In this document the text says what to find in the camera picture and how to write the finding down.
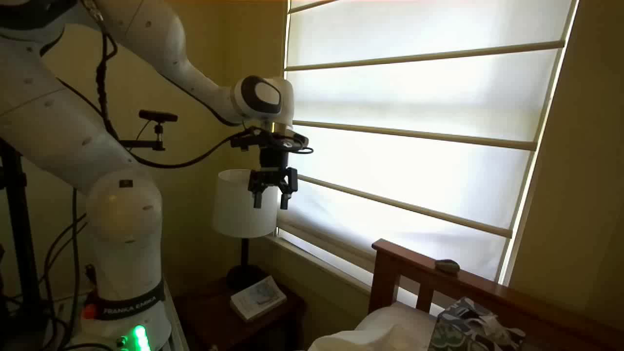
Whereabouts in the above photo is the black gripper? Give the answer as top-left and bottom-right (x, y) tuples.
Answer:
(248, 146), (301, 212)

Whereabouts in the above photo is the brown wooden headboard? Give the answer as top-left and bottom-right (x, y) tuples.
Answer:
(367, 238), (624, 351)

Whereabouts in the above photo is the white lamp shade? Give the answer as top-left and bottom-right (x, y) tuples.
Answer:
(211, 167), (283, 240)

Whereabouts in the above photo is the black lamp stand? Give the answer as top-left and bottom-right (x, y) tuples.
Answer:
(225, 236), (270, 292)

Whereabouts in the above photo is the white booklet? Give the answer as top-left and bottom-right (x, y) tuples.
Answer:
(229, 275), (289, 321)

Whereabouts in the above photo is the dark wooden nightstand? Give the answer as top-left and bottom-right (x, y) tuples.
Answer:
(174, 275), (309, 351)

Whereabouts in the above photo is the white roman window blind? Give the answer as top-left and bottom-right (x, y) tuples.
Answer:
(276, 0), (582, 288)

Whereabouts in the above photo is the white pillow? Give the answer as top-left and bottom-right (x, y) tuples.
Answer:
(307, 300), (439, 351)

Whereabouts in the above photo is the orange red button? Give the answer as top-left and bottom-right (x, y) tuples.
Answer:
(81, 300), (102, 321)

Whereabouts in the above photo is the black tripod pole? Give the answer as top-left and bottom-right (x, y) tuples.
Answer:
(0, 136), (45, 333)

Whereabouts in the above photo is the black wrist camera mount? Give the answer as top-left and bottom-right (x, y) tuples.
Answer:
(229, 126), (316, 158)

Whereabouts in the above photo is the black camera on stand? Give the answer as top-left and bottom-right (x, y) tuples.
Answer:
(120, 107), (180, 154)

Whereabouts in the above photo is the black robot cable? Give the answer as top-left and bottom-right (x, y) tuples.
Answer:
(57, 0), (260, 171)

